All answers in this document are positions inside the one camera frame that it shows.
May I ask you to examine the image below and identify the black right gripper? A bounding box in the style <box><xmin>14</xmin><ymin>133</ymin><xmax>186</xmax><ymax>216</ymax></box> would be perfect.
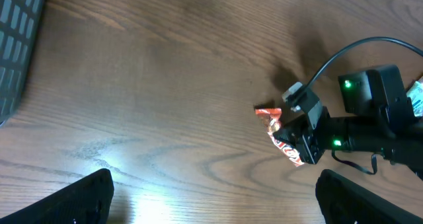
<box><xmin>273</xmin><ymin>106</ymin><xmax>332</xmax><ymax>165</ymax></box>

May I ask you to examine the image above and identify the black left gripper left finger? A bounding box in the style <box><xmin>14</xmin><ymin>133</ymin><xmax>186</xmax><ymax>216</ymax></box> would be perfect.
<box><xmin>1</xmin><ymin>168</ymin><xmax>114</xmax><ymax>224</ymax></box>

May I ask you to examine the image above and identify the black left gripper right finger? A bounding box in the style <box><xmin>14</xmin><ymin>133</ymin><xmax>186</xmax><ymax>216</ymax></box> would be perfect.
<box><xmin>315</xmin><ymin>169</ymin><xmax>422</xmax><ymax>224</ymax></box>

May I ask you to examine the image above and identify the brown orange snack bar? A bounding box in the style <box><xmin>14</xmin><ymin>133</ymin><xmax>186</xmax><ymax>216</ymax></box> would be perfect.
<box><xmin>255</xmin><ymin>108</ymin><xmax>304</xmax><ymax>167</ymax></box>

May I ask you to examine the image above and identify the teal snack wrapper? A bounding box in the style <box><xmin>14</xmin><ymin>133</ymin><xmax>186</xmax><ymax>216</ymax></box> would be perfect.
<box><xmin>406</xmin><ymin>80</ymin><xmax>423</xmax><ymax>117</ymax></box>

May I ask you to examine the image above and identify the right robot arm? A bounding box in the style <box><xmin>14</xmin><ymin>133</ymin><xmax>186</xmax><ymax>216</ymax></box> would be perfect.
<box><xmin>273</xmin><ymin>65</ymin><xmax>422</xmax><ymax>177</ymax></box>

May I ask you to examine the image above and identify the grey plastic mesh basket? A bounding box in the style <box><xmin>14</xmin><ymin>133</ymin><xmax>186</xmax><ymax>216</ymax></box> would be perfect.
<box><xmin>0</xmin><ymin>0</ymin><xmax>46</xmax><ymax>125</ymax></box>

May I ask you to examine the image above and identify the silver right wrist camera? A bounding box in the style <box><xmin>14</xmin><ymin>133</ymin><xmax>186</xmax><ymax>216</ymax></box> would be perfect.
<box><xmin>282</xmin><ymin>82</ymin><xmax>303</xmax><ymax>112</ymax></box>

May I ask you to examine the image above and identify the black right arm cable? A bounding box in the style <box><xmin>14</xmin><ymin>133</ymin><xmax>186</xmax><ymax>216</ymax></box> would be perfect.
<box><xmin>295</xmin><ymin>36</ymin><xmax>423</xmax><ymax>101</ymax></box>

